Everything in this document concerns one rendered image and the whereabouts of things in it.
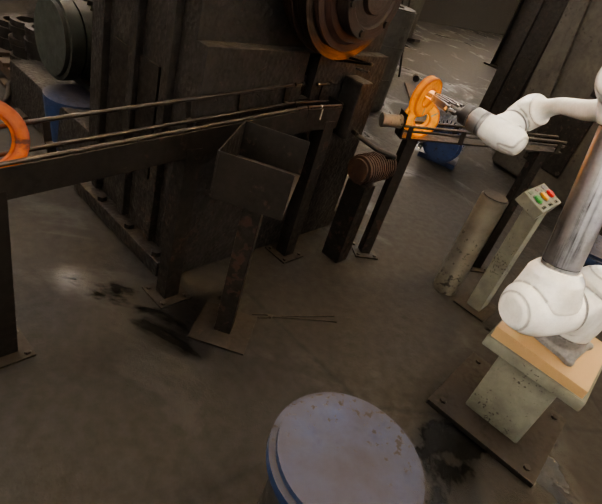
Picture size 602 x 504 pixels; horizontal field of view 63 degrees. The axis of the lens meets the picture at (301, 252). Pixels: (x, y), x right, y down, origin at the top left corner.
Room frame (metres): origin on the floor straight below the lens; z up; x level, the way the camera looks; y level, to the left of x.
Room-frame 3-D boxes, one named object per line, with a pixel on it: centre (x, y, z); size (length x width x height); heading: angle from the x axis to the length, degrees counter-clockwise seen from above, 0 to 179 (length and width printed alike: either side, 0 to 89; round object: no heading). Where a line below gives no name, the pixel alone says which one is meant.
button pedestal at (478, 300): (1.96, -0.87, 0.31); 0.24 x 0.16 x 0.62; 145
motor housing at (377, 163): (2.01, -0.18, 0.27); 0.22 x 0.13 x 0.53; 145
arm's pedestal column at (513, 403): (1.31, -0.86, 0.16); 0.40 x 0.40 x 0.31; 58
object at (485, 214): (2.01, -0.72, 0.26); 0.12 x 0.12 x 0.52
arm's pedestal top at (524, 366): (1.31, -0.86, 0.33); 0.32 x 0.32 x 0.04; 58
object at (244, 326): (1.26, 0.18, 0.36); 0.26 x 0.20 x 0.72; 0
